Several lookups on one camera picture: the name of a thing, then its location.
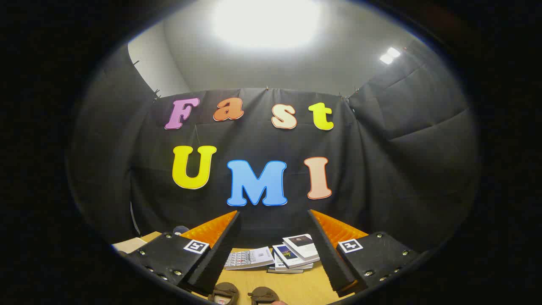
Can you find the small ceiling light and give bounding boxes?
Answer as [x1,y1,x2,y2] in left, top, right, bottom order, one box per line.
[379,47,401,65]

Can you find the large ceiling light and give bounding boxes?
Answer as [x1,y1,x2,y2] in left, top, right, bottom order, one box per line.
[212,0,322,49]

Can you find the white book blue photo cover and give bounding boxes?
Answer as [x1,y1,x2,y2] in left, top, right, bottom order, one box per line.
[272,244,315,269]

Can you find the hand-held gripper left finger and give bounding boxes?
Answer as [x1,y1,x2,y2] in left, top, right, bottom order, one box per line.
[125,211,242,296]

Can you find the beige fabric storage box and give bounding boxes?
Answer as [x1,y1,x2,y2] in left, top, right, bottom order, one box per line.
[112,232,162,255]

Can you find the brown fuzzy shoe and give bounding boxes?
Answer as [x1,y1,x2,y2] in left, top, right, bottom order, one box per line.
[207,282,240,305]
[248,287,280,305]

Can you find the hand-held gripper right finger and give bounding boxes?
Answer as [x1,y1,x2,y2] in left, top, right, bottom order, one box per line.
[307,209,420,297]

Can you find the patterned cover book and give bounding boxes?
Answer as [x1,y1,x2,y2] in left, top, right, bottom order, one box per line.
[224,247,275,270]

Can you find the white paperback book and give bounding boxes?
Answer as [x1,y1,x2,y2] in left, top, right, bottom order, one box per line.
[274,254,314,271]

